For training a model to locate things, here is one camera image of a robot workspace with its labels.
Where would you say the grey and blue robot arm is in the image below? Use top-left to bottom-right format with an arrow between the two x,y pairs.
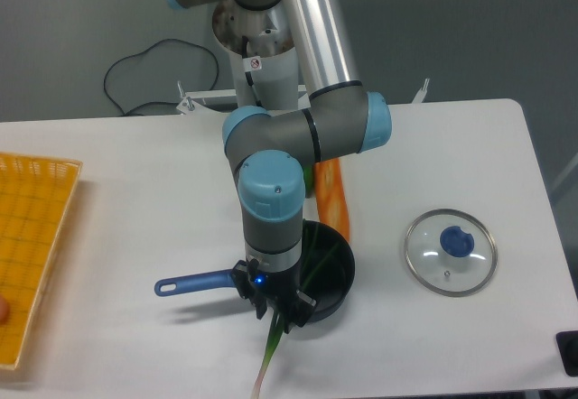
168,0 -> 392,329

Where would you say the dark pot with blue handle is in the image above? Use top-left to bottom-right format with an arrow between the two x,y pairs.
154,220 -> 356,325

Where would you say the green vegetable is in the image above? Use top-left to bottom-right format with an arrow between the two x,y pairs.
303,166 -> 314,199

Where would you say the black cable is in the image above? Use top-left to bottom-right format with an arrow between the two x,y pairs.
103,38 -> 219,117

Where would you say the yellow woven basket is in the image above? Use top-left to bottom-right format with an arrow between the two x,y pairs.
1,153 -> 82,370

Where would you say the black corner device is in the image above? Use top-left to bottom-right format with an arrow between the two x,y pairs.
555,330 -> 578,377

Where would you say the green spring onion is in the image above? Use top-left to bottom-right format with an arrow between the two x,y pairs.
250,225 -> 342,399

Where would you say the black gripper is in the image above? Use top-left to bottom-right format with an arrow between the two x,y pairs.
230,259 -> 316,333

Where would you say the glass lid with blue knob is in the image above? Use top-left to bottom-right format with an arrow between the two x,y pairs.
404,209 -> 498,297

